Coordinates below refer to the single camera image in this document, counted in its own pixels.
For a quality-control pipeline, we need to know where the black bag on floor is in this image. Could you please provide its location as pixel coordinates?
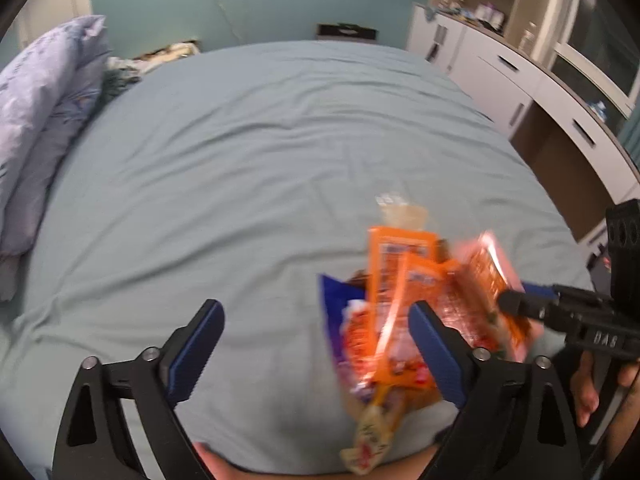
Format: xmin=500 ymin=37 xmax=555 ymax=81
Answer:
xmin=316 ymin=23 xmax=378 ymax=44

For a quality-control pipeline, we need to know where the white cabinet unit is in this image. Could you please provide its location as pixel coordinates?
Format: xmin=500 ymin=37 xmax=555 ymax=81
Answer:
xmin=407 ymin=0 xmax=639 ymax=245

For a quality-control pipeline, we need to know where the clear bread bag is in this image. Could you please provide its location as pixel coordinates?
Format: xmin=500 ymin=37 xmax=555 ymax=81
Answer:
xmin=375 ymin=193 xmax=428 ymax=231

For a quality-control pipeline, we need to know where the blue white snack bag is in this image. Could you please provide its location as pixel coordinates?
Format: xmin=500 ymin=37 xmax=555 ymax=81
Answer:
xmin=319 ymin=274 xmax=371 ymax=401

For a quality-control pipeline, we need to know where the light blue bed sheet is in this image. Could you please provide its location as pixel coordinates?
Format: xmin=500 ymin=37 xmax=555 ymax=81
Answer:
xmin=1 ymin=41 xmax=590 ymax=479

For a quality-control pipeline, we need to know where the left hand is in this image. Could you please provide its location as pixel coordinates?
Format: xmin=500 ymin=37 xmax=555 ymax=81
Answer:
xmin=193 ymin=442 xmax=438 ymax=480

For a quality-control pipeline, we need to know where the right pink snack packet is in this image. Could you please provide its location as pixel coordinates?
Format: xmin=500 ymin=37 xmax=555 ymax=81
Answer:
xmin=452 ymin=231 xmax=539 ymax=362

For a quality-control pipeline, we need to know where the right hand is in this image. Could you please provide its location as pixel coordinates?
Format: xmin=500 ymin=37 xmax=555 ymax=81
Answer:
xmin=569 ymin=349 xmax=640 ymax=430

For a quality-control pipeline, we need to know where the orange snack packet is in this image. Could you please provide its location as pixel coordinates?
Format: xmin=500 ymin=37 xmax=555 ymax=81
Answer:
xmin=366 ymin=226 xmax=438 ymax=389

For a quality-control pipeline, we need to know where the yellow tofu snack packet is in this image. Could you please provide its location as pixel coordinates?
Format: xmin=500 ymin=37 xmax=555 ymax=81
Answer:
xmin=340 ymin=385 xmax=407 ymax=476

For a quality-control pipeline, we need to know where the purple floral duvet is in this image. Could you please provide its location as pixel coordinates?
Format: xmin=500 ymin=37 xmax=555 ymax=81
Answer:
xmin=1 ymin=15 xmax=111 ymax=301

